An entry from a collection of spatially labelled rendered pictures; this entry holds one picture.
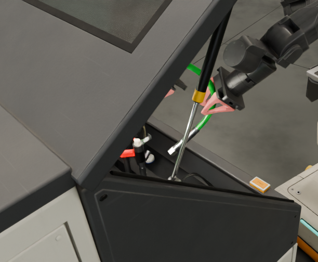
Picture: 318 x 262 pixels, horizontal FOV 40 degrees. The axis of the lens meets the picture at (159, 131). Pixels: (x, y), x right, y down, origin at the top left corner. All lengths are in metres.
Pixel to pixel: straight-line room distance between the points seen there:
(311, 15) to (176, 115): 2.27
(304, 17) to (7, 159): 0.66
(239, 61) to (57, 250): 0.52
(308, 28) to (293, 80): 2.57
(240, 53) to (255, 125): 2.14
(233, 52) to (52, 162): 0.49
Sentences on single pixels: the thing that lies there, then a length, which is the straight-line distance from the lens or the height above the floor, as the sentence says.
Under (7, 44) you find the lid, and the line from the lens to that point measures 0.84.
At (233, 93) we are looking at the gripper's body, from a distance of 1.00.
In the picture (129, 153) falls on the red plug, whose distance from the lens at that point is 1.16.
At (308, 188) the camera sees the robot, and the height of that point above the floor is 0.28.
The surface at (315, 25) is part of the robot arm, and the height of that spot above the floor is 1.45.
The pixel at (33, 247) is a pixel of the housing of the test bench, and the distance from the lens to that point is 0.61.
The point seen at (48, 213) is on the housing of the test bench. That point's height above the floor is 1.45.
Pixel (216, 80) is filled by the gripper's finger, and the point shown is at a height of 1.32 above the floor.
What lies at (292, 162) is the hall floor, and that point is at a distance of 2.76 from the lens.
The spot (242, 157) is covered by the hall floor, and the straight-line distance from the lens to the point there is 2.78.
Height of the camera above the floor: 1.86
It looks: 38 degrees down
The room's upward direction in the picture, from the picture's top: 8 degrees counter-clockwise
